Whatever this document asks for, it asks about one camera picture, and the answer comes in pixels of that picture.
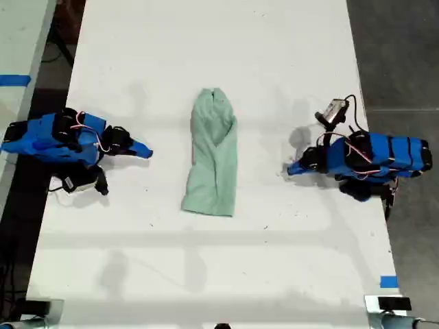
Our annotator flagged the gripper camera stalk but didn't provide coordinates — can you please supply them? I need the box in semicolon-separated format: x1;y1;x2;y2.
93;167;110;197
321;121;336;147

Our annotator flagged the pale green T-shirt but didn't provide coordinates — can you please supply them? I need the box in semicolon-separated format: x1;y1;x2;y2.
180;87;239;218

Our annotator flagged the small black box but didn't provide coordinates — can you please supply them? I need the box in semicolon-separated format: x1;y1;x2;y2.
23;299;53;317
377;296;412;313

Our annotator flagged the short blue tape strip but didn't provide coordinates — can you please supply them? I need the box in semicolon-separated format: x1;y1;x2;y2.
379;274;400;289

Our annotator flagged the white side table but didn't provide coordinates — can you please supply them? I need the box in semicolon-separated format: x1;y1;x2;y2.
0;0;58;215

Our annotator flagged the black floor cable bundle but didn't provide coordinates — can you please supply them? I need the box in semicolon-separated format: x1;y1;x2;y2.
0;262;29;311

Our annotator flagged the camera black cable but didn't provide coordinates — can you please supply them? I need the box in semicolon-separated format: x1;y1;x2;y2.
344;94;370;134
47;176;67;193

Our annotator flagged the long blue tape strip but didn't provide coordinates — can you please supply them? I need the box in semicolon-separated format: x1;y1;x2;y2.
0;74;32;88

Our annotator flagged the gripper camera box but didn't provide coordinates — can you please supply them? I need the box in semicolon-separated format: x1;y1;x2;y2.
60;171;97;194
315;98;351;125

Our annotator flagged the metal table bracket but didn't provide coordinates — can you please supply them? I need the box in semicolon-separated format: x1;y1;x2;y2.
0;298;66;329
364;294;426;329

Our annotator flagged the black looped floor cable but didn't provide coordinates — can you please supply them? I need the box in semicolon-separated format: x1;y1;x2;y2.
40;36;77;68

